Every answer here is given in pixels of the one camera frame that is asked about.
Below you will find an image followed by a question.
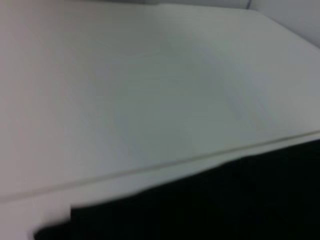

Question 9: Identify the black shirt with FREE print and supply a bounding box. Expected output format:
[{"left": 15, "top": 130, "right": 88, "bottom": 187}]
[{"left": 33, "top": 138, "right": 320, "bottom": 240}]

